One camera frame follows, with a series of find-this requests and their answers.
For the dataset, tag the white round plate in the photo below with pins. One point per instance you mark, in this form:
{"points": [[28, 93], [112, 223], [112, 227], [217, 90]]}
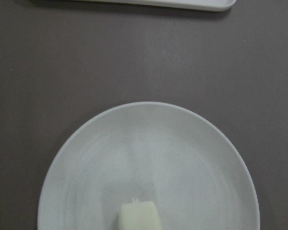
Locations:
{"points": [[148, 151]]}

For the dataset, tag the cream rabbit tray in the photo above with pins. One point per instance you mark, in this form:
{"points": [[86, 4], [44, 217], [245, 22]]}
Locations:
{"points": [[202, 5]]}

